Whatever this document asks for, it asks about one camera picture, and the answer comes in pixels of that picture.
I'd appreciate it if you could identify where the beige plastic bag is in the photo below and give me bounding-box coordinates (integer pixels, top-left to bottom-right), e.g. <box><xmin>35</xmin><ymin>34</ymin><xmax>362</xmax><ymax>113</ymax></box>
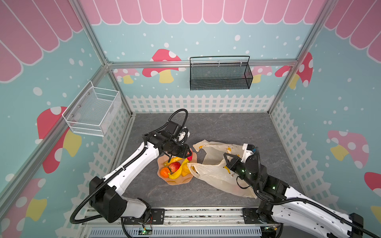
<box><xmin>188</xmin><ymin>140</ymin><xmax>257</xmax><ymax>198</ymax></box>

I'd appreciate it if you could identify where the yellow lemon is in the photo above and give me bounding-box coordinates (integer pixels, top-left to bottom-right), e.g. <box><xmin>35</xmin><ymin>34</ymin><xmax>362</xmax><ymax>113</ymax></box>
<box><xmin>181</xmin><ymin>163</ymin><xmax>191</xmax><ymax>177</ymax></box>

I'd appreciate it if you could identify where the small yellow banana front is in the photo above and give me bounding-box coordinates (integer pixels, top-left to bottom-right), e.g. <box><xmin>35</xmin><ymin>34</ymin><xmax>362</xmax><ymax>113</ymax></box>
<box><xmin>163</xmin><ymin>157</ymin><xmax>182</xmax><ymax>167</ymax></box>

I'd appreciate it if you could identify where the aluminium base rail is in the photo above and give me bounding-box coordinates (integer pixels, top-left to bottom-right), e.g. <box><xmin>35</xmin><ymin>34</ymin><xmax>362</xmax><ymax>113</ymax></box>
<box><xmin>77</xmin><ymin>206</ymin><xmax>279</xmax><ymax>238</ymax></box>

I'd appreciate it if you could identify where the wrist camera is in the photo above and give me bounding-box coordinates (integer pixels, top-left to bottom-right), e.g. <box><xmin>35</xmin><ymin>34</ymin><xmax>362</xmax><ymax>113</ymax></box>
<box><xmin>165</xmin><ymin>121</ymin><xmax>190</xmax><ymax>144</ymax></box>
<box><xmin>242</xmin><ymin>143</ymin><xmax>257</xmax><ymax>160</ymax></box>

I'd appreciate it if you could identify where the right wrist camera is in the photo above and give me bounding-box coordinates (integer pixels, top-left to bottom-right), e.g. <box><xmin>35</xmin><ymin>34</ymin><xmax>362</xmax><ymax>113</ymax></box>
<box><xmin>242</xmin><ymin>143</ymin><xmax>257</xmax><ymax>160</ymax></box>

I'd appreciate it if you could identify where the black mesh wall basket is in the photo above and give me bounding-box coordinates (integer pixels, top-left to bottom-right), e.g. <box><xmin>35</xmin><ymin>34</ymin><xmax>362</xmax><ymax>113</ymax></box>
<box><xmin>189</xmin><ymin>56</ymin><xmax>254</xmax><ymax>91</ymax></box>

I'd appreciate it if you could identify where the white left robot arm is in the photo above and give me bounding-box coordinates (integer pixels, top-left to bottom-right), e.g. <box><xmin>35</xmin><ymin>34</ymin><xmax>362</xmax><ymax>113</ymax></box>
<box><xmin>69</xmin><ymin>109</ymin><xmax>192</xmax><ymax>224</ymax></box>

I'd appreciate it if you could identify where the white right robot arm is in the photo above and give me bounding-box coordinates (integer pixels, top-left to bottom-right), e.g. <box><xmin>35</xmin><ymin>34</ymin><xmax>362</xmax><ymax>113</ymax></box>
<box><xmin>223</xmin><ymin>144</ymin><xmax>377</xmax><ymax>238</ymax></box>

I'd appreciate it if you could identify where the orange tangerine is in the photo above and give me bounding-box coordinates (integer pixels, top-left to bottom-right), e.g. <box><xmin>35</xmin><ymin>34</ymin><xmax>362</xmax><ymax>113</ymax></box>
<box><xmin>159</xmin><ymin>167</ymin><xmax>171</xmax><ymax>178</ymax></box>

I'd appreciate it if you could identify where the pink scalloped fruit bowl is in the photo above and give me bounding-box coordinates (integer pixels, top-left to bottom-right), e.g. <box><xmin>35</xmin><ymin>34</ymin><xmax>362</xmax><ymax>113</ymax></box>
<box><xmin>157</xmin><ymin>152</ymin><xmax>197</xmax><ymax>185</ymax></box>

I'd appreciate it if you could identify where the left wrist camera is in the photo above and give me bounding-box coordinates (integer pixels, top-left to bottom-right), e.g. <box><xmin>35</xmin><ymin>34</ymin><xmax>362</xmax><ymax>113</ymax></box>
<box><xmin>165</xmin><ymin>121</ymin><xmax>190</xmax><ymax>144</ymax></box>

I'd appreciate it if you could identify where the white wire wall basket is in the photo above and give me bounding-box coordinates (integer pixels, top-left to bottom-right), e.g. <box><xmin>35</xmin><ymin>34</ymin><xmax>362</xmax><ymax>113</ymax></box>
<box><xmin>62</xmin><ymin>81</ymin><xmax>122</xmax><ymax>137</ymax></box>

